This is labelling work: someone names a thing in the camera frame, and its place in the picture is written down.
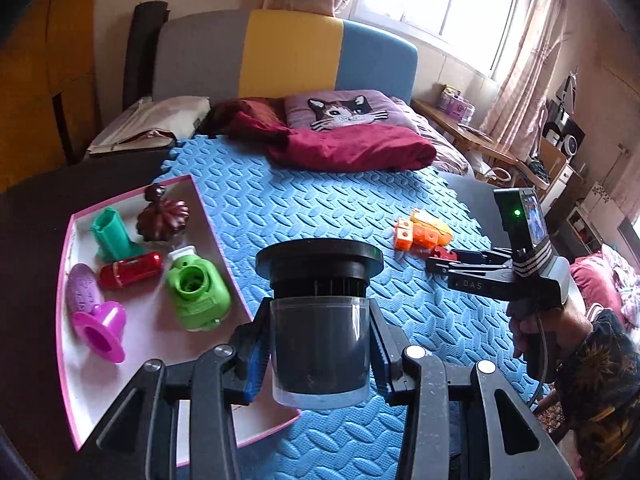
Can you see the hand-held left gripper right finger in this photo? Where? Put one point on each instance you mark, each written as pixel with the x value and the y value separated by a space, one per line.
pixel 378 360

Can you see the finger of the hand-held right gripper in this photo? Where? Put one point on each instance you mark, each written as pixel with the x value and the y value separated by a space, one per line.
pixel 485 256
pixel 470 277

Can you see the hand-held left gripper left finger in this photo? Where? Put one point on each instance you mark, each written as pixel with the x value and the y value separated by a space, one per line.
pixel 257 355

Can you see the red puzzle piece block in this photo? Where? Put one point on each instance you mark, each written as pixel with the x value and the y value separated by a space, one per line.
pixel 444 254

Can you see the large orange toy block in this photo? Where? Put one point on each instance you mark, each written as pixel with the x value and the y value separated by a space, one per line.
pixel 431 232

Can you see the black cup with clear sleeve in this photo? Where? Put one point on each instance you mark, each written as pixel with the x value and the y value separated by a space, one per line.
pixel 320 345

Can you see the green toy camera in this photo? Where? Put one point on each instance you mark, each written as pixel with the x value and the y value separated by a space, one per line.
pixel 200 302

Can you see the small orange toy block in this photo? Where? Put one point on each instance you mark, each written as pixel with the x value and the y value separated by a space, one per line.
pixel 402 237

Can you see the pink-rimmed tray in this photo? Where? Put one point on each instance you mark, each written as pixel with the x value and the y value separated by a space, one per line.
pixel 150 332

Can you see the red capsule-shaped bottle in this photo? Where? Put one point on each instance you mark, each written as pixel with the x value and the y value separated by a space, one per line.
pixel 130 270

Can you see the magenta funnel-shaped toy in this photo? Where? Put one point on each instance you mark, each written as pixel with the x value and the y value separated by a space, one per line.
pixel 107 322

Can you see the purple perforated toy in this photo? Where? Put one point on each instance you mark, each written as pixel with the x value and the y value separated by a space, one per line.
pixel 82 285

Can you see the person's right forearm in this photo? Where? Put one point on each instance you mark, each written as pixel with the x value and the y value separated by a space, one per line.
pixel 600 385

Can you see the person's right hand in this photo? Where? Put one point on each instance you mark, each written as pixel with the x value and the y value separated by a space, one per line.
pixel 572 325

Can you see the pink ruffled cloth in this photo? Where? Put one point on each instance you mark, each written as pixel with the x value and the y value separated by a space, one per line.
pixel 595 275

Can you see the pink quilt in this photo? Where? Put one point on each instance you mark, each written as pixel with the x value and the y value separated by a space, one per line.
pixel 442 147

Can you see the wooden desk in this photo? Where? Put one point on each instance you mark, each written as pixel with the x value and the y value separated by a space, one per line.
pixel 460 130

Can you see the black stereo unit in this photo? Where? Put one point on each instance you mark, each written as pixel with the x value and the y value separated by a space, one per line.
pixel 565 130

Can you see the purple box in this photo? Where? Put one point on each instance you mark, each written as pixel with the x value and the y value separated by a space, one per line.
pixel 457 106

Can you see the blue foam mat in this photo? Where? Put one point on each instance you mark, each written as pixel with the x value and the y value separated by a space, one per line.
pixel 310 200

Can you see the dark brown pumpkin-shaped toy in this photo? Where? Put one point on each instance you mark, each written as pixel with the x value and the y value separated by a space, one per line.
pixel 162 217

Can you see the maroon folded blanket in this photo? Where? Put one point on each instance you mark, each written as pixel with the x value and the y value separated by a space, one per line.
pixel 350 147

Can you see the green cylinder toy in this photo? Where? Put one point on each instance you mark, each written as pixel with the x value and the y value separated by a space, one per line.
pixel 112 235

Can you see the pink cat pillow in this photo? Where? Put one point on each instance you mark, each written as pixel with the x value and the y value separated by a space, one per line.
pixel 340 107

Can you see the dark red cloth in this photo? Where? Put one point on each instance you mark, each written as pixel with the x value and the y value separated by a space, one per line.
pixel 240 110

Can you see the window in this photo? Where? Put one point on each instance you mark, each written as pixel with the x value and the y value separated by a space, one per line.
pixel 440 5

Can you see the grey yellow blue sofa bed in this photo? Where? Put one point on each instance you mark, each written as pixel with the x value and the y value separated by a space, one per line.
pixel 290 50

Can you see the black upright panel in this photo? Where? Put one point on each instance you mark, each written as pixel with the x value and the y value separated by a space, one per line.
pixel 142 45

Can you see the orange wooden wardrobe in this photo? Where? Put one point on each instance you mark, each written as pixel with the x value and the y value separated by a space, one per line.
pixel 30 85

